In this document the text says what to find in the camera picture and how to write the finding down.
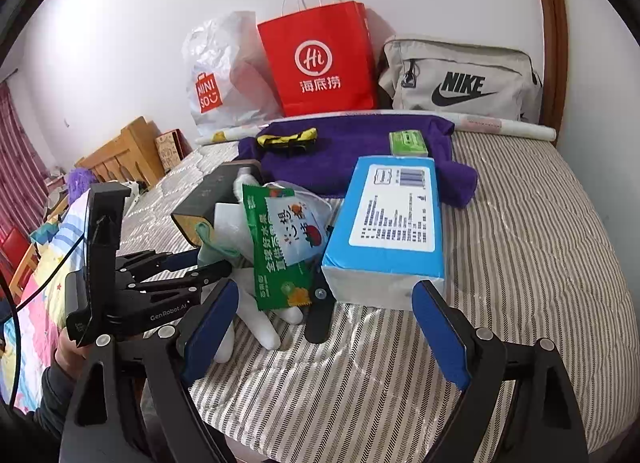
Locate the person's left forearm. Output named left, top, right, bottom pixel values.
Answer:
left=0, top=365, right=77, bottom=444

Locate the green tissue pack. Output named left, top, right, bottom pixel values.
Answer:
left=389, top=130, right=429, bottom=158

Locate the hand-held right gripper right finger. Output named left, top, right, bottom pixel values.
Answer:
left=411, top=279, right=591, bottom=463

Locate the colourful printed blanket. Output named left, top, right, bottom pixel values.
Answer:
left=0, top=188, right=151, bottom=414

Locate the striped mattress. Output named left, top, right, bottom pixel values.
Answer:
left=117, top=128, right=621, bottom=463

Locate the grey waist bag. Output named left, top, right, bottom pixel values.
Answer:
left=377, top=36, right=544, bottom=125

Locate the red paper shopping bag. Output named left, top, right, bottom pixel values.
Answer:
left=257, top=0, right=379, bottom=118

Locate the yellow and black packet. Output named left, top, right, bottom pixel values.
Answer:
left=256, top=127, right=319, bottom=153

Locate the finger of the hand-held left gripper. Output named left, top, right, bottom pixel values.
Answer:
left=129, top=263, right=234, bottom=297
left=117, top=249, right=202, bottom=275

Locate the white patterned paper roll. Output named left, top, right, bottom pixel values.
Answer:
left=195, top=110, right=557, bottom=146

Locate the blue tissue pack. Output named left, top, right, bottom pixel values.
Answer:
left=321, top=156, right=446, bottom=309

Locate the red curtain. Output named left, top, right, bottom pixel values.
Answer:
left=0, top=80, right=53, bottom=244

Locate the white paper sheet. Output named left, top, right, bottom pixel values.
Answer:
left=214, top=202, right=251, bottom=249

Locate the black box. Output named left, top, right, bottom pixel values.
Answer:
left=170, top=159, right=263, bottom=246

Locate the person's left hand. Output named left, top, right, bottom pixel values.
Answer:
left=54, top=328, right=93, bottom=371

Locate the purple towel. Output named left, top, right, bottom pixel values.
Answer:
left=236, top=113, right=478, bottom=208

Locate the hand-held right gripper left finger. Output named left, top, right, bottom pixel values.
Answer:
left=62, top=279, right=240, bottom=463

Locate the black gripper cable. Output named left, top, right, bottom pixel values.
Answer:
left=0, top=216, right=108, bottom=409

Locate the wooden headboard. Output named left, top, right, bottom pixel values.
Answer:
left=527, top=0, right=571, bottom=146
left=75, top=116, right=166, bottom=186

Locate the white plastic shopping bag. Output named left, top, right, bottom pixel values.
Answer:
left=181, top=10, right=283, bottom=138

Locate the green plastic snack bag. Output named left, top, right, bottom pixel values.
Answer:
left=242, top=182, right=333, bottom=311

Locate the brown patterned box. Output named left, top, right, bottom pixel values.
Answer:
left=154, top=129, right=185, bottom=174

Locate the red chair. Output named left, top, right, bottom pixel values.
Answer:
left=0, top=228, right=38, bottom=294

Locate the white glove with mint cuff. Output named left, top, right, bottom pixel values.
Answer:
left=196, top=213, right=306, bottom=364

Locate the purple fluffy duster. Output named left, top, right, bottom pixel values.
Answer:
left=65, top=167, right=96, bottom=204

